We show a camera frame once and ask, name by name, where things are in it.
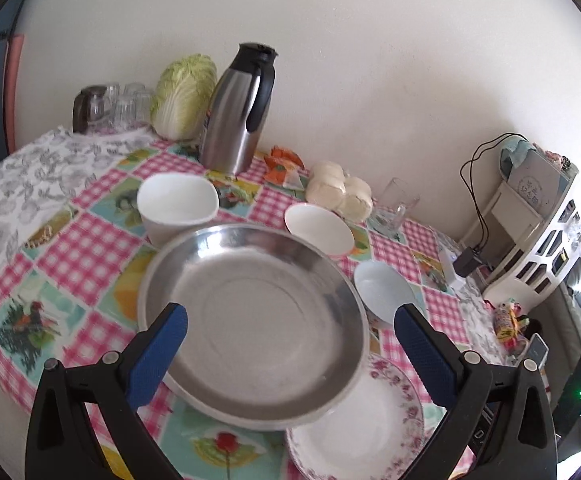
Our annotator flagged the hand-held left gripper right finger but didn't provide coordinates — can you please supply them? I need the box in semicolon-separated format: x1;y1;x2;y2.
394;302;558;480

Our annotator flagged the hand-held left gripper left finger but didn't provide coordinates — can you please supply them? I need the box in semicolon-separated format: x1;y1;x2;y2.
24;302;190;480

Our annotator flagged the stainless steel basin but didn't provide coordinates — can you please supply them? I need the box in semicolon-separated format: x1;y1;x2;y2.
137;224;369;423

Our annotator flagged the large white bowl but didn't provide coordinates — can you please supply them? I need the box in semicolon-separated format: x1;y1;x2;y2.
137;172;220;248

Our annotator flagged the smartphone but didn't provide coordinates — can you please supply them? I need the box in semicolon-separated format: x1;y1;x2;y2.
523;332;551;368

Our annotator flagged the small white bowl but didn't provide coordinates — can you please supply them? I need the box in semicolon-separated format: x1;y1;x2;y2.
353;260;416;323
284;203;355;257

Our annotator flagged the white power strip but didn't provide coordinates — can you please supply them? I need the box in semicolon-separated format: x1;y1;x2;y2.
437;247;466;293

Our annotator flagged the colourful candy packet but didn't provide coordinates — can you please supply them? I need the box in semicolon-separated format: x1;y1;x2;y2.
491;297;531;352

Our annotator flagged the floral rimmed white plate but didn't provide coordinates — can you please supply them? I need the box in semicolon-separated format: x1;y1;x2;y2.
285;352;426;480

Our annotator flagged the black charger adapter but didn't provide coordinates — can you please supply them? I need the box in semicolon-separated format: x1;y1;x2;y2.
454;246;487;279

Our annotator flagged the pink checked tablecloth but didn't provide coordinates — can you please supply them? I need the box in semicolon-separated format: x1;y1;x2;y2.
0;135;476;480

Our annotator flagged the clear glass mug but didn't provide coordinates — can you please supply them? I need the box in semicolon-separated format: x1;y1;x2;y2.
373;177;420;235

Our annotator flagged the white storage rack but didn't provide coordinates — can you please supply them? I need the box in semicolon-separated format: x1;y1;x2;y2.
480;160;581;306

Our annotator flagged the bag of steamed buns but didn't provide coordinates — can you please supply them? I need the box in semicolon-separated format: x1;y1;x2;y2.
305;161;372;222

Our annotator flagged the grey printed card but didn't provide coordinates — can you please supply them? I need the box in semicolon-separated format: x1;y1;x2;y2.
509;152;567;198

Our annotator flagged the orange snack packet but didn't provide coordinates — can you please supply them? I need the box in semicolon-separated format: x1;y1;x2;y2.
264;157;304;190
270;146;305;168

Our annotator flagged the teal cloth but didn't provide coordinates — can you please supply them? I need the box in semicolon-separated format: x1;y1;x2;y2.
500;137;532;172

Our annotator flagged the grey floral tablecloth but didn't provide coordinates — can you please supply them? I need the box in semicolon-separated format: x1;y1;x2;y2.
0;125;513;368

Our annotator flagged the white floral tray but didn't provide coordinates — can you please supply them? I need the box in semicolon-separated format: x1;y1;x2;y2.
77;120;154;137

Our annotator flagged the steel thermos jug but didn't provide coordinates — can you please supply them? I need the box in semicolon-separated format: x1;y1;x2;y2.
199;42;278;175

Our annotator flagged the napa cabbage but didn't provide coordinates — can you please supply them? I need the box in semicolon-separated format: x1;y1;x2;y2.
150;54;218;141

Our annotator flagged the black cable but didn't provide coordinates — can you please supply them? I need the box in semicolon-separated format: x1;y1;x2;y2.
460;132;528;252

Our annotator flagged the glass teapot with dark handle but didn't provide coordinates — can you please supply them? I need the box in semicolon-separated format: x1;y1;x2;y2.
73;86;108;134

